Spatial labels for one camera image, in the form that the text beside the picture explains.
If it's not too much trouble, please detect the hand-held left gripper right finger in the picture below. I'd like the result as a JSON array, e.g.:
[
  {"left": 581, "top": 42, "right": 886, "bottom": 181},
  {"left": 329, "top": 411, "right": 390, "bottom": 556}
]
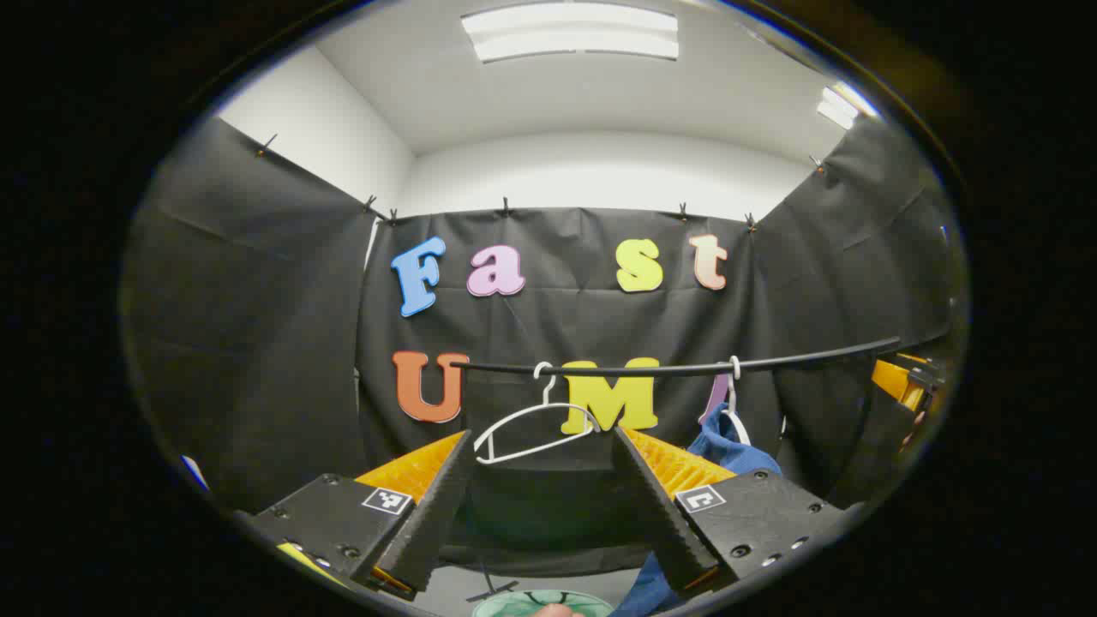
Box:
[{"left": 610, "top": 425, "right": 862, "bottom": 597}]

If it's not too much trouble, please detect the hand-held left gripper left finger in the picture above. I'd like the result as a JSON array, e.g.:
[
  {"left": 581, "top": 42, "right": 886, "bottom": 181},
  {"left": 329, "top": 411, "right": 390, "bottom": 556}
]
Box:
[{"left": 233, "top": 428, "right": 477, "bottom": 601}]

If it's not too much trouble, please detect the blue corduroy garment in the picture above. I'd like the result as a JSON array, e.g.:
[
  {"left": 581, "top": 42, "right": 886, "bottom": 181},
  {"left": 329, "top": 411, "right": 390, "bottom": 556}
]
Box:
[{"left": 610, "top": 403, "right": 782, "bottom": 617}]

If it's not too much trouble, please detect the mint green laundry hamper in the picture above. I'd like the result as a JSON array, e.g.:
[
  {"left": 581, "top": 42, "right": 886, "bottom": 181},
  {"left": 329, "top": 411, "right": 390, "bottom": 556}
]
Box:
[{"left": 471, "top": 589, "right": 614, "bottom": 617}]

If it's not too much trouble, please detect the white clothes hanger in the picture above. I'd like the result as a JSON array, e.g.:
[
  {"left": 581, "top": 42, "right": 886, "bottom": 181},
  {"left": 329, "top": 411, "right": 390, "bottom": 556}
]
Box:
[{"left": 718, "top": 356, "right": 753, "bottom": 448}]

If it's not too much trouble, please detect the empty white hanger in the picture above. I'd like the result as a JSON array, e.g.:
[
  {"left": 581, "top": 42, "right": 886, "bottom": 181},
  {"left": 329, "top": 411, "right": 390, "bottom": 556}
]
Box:
[{"left": 473, "top": 361, "right": 602, "bottom": 466}]

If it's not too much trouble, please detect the black backdrop cloth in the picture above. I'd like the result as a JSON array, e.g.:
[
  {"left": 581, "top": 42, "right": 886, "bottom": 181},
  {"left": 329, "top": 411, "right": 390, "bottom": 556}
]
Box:
[{"left": 124, "top": 116, "right": 965, "bottom": 577}]

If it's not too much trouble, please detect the small ceiling light panel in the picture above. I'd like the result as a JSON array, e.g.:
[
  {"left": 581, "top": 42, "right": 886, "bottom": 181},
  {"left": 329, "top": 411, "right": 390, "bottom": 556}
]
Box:
[{"left": 816, "top": 81, "right": 877, "bottom": 130}]

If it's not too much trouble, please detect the row of black cloth clips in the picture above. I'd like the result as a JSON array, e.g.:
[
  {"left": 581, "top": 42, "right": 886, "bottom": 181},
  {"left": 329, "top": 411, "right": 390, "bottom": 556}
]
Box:
[{"left": 255, "top": 133, "right": 828, "bottom": 232}]

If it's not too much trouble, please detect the large ceiling light panel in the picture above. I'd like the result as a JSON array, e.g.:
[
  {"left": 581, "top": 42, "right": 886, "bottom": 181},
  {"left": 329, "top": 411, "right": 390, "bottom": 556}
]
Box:
[{"left": 461, "top": 3, "right": 680, "bottom": 63}]

